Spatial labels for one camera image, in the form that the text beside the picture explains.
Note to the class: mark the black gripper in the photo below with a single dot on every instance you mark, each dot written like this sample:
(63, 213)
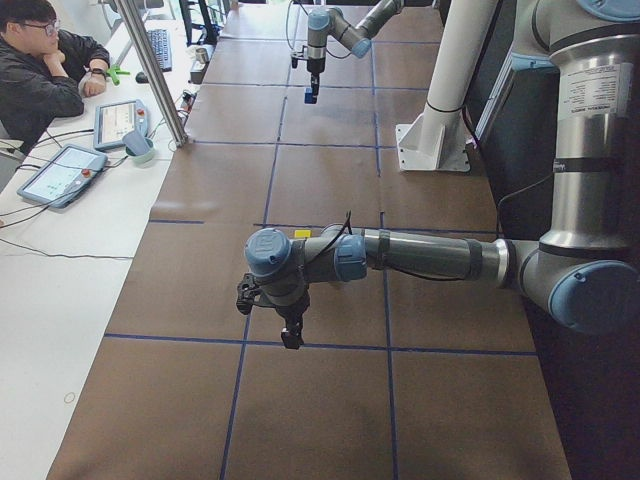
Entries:
(294, 309)
(315, 67)

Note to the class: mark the blue cube block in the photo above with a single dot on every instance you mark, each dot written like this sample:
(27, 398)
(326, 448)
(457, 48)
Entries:
(310, 96)

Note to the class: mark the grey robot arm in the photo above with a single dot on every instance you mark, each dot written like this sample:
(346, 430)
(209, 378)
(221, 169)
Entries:
(325, 22)
(573, 271)

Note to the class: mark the metal cup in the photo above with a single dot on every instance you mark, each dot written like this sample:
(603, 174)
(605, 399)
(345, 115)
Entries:
(201, 55)

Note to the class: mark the black electronics box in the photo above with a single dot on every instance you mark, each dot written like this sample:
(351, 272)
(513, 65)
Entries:
(198, 70)

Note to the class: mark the black keyboard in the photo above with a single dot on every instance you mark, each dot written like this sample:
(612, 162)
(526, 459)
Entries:
(160, 43)

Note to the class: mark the black computer mouse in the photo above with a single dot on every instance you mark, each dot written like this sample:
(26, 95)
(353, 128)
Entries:
(141, 78)

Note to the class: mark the green plastic tool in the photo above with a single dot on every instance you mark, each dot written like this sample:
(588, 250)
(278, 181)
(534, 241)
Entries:
(114, 73)

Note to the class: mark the far teach pendant tablet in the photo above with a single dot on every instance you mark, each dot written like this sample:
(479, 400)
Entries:
(113, 121)

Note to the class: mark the teach pendant tablet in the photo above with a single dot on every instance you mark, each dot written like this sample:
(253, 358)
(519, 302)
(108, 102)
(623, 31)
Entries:
(64, 178)
(113, 121)

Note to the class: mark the person in black jacket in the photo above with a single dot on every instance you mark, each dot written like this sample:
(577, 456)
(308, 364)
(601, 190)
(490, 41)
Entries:
(46, 72)

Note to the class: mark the near teach pendant tablet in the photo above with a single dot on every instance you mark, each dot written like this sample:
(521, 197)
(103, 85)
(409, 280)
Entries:
(64, 178)

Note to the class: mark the white camera pole with base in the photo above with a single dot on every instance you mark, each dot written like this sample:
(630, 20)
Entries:
(437, 138)

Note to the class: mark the aluminium frame post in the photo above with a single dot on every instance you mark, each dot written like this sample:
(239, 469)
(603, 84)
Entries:
(136, 29)

